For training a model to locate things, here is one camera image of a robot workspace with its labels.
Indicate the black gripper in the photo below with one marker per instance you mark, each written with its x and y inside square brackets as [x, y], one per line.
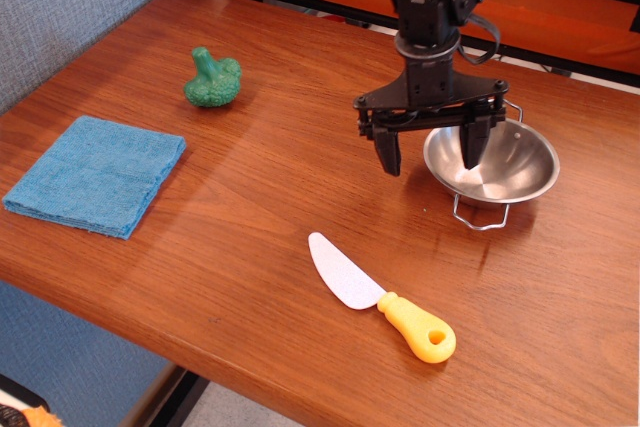
[430, 93]

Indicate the silver metal bowl with handles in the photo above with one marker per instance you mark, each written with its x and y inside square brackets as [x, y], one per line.
[518, 166]

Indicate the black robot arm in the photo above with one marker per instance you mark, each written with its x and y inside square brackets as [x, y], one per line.
[431, 22]

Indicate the folded blue cloth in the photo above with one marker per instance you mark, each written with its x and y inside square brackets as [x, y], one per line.
[99, 176]

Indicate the green toy broccoli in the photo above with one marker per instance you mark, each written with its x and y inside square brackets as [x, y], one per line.
[216, 83]

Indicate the orange object bottom left corner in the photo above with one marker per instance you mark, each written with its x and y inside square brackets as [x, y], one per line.
[40, 417]

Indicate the toy knife yellow handle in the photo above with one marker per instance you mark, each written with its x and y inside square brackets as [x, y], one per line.
[430, 338]

